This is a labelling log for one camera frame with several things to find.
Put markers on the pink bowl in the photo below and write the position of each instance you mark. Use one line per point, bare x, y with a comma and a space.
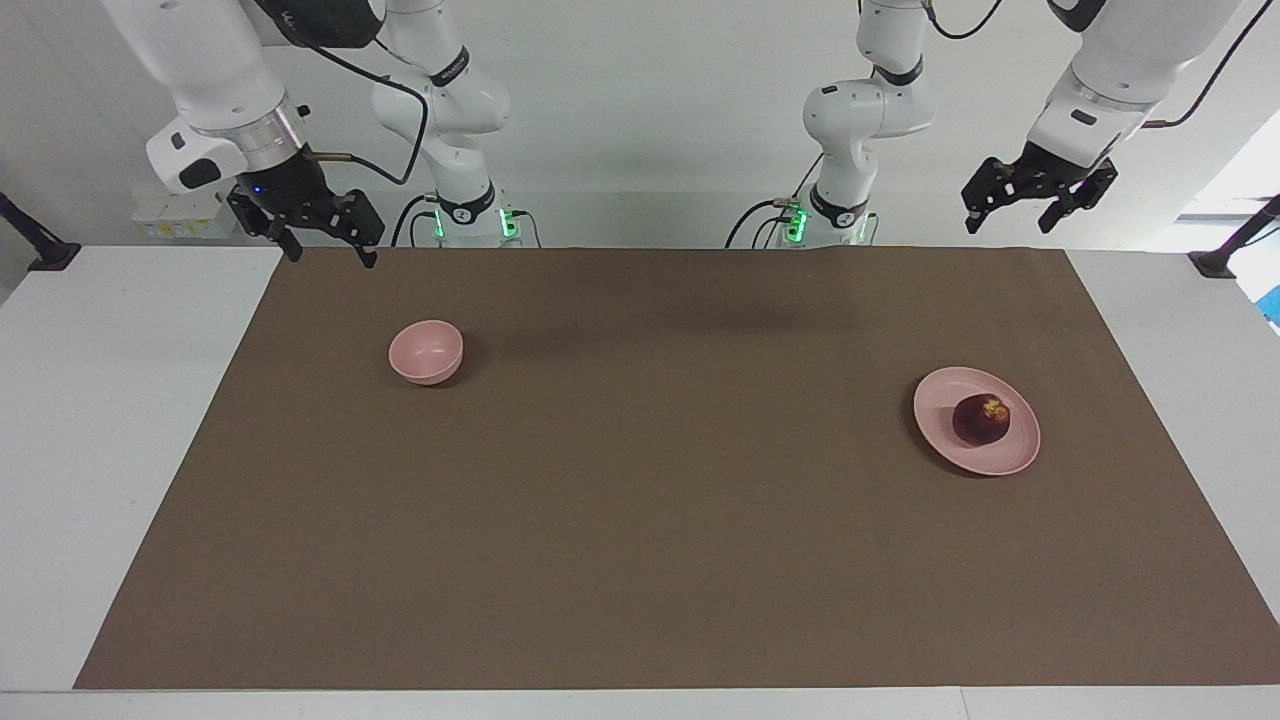
425, 350

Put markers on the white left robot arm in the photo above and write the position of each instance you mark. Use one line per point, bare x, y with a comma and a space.
860, 110

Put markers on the blue object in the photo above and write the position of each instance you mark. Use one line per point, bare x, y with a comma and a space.
1272, 308

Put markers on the pink plate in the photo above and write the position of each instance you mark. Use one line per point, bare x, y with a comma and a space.
950, 400

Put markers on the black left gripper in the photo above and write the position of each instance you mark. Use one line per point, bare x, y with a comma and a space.
1050, 178

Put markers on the black camera stand clamp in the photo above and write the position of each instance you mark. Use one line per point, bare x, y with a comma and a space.
1225, 255
45, 255

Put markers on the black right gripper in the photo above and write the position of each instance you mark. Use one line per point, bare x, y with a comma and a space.
300, 195

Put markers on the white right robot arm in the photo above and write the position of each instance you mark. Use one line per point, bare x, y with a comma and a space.
440, 100

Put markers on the brown table mat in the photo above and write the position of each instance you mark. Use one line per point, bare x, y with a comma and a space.
640, 520

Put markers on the white socket boxes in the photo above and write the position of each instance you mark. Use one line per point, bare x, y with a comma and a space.
165, 225

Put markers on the dark red apple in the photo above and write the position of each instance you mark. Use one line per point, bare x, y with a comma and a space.
978, 425

